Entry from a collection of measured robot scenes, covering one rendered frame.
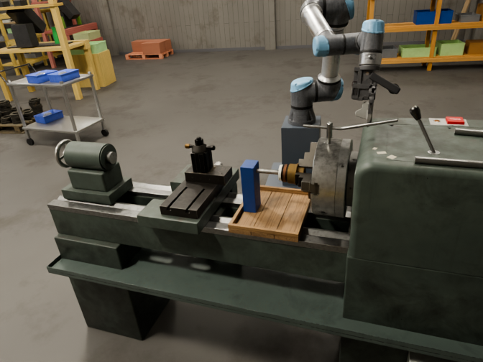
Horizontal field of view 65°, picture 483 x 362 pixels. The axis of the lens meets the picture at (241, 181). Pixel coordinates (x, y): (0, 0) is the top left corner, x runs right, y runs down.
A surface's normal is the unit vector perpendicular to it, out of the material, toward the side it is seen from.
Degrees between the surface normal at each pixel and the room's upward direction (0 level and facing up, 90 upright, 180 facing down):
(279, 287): 0
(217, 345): 0
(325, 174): 59
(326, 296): 0
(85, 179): 90
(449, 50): 90
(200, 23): 90
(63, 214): 90
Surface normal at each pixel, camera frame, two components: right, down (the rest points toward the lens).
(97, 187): -0.33, 0.47
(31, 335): -0.07, -0.88
